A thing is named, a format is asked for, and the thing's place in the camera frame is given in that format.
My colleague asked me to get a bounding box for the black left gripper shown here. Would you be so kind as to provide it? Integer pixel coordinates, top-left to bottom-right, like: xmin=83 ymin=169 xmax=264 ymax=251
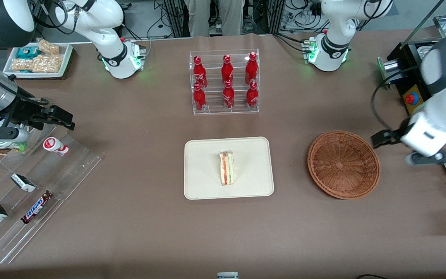
xmin=371 ymin=118 xmax=412 ymax=150

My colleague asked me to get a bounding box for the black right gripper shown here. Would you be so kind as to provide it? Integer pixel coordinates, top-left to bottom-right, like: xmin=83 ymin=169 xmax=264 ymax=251
xmin=3 ymin=87 xmax=75 ymax=131

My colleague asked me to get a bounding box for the triangular sandwich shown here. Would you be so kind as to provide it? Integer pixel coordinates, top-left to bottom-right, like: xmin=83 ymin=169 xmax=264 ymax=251
xmin=218 ymin=151 xmax=235 ymax=186

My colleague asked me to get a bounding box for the brown wicker basket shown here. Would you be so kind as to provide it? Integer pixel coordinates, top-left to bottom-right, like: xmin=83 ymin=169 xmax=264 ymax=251
xmin=307 ymin=131 xmax=381 ymax=200

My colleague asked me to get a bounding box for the white snack tray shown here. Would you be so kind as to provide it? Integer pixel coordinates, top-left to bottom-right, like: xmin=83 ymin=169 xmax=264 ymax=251
xmin=2 ymin=42 xmax=74 ymax=79

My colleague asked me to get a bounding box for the cream plastic tray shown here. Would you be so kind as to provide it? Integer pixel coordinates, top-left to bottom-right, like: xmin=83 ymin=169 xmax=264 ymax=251
xmin=184 ymin=136 xmax=275 ymax=200

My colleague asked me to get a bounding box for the white red yogurt bottle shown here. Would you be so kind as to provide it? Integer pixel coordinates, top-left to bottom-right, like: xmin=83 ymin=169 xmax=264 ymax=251
xmin=43 ymin=137 xmax=70 ymax=157

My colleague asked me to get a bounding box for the clear acrylic stepped display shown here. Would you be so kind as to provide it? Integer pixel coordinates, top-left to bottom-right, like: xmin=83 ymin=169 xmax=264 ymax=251
xmin=0 ymin=124 xmax=102 ymax=264

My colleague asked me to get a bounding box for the green capped small bottle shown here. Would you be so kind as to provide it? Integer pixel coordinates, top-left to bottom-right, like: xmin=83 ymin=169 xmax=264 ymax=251
xmin=0 ymin=140 xmax=27 ymax=156

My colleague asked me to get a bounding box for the large peanut snack bag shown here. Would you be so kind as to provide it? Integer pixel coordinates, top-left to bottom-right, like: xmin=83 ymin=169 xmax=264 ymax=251
xmin=12 ymin=54 xmax=64 ymax=74

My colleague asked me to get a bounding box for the small peanut snack bag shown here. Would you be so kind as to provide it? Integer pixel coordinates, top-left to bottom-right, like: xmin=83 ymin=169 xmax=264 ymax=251
xmin=36 ymin=38 xmax=60 ymax=55

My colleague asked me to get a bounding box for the teal snack packet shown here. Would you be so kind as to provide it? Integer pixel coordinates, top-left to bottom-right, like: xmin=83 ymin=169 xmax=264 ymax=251
xmin=15 ymin=46 xmax=40 ymax=59

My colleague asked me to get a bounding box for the black grill appliance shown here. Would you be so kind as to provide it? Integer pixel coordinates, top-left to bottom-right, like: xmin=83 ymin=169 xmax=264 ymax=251
xmin=377 ymin=38 xmax=446 ymax=152

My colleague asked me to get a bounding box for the brown snickers bar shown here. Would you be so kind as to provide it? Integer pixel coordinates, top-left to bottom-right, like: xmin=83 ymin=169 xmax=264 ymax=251
xmin=21 ymin=190 xmax=55 ymax=224

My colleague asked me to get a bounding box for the red cola bottle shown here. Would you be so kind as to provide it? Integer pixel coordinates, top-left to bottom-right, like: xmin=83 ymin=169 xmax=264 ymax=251
xmin=193 ymin=83 xmax=207 ymax=112
xmin=245 ymin=52 xmax=259 ymax=85
xmin=223 ymin=81 xmax=235 ymax=109
xmin=193 ymin=56 xmax=208 ymax=89
xmin=221 ymin=55 xmax=234 ymax=86
xmin=246 ymin=81 xmax=259 ymax=108

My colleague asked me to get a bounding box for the clear acrylic bottle rack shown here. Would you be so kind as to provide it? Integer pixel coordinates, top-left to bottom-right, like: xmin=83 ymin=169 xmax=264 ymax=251
xmin=189 ymin=48 xmax=261 ymax=115

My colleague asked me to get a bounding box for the person in khaki trousers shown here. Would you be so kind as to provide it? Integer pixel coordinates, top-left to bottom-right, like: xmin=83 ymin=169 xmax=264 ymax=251
xmin=182 ymin=0 xmax=244 ymax=38

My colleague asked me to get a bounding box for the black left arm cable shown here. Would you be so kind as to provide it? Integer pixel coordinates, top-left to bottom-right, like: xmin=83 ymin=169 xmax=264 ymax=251
xmin=370 ymin=65 xmax=422 ymax=133

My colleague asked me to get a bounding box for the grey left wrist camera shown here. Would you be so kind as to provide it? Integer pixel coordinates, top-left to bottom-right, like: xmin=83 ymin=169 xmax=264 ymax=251
xmin=405 ymin=150 xmax=446 ymax=167

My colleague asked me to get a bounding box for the black aluminium frame post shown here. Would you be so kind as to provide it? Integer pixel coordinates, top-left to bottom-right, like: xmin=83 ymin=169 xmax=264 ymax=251
xmin=168 ymin=0 xmax=185 ymax=38
xmin=267 ymin=0 xmax=286 ymax=35

